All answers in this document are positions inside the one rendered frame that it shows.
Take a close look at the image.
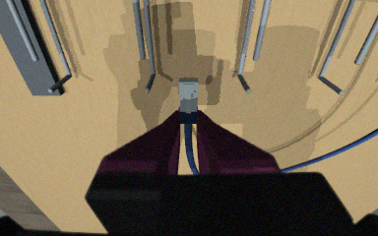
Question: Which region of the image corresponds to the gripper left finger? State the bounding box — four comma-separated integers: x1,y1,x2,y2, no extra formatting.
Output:
95,110,180,175

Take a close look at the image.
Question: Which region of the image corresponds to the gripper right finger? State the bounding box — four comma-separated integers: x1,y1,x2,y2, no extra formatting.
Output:
196,110,282,174

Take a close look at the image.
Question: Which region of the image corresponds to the blue patch cord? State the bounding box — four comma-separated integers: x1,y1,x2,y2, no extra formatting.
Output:
184,124,378,174

